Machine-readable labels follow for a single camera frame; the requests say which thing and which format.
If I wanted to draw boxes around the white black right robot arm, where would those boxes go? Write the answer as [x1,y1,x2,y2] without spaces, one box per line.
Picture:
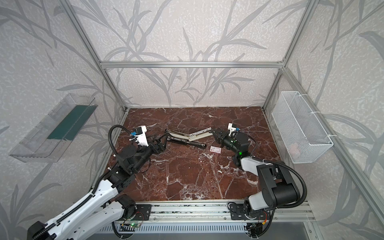
[211,129,308,215]

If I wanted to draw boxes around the white wire mesh basket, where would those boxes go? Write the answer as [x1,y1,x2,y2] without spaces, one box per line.
[272,91,334,164]

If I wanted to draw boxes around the aluminium frame profiles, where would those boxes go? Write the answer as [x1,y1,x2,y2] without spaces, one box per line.
[60,1,384,224]

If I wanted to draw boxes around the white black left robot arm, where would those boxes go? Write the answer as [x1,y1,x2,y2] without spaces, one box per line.
[27,125,167,240]

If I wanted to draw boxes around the green circuit board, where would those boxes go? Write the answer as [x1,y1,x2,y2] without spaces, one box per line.
[121,223,142,232]

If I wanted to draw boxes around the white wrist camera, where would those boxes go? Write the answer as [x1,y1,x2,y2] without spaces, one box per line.
[130,126,149,147]
[228,123,240,138]

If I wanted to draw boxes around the pink object in basket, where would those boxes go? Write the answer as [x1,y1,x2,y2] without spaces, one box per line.
[288,143,301,159]

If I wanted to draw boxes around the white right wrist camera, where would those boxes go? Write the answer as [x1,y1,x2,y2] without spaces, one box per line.
[228,123,240,138]

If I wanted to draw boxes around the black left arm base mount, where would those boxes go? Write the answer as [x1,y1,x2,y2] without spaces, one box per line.
[120,204,152,222]

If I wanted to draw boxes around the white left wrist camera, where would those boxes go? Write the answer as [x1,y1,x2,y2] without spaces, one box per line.
[130,126,149,147]

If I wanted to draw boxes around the clear plastic wall tray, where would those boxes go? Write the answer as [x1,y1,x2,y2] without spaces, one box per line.
[9,94,98,163]

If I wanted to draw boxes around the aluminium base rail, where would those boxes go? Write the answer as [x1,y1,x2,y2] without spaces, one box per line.
[95,200,323,240]

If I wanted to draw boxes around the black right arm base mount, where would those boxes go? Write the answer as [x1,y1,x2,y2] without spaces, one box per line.
[227,202,271,221]

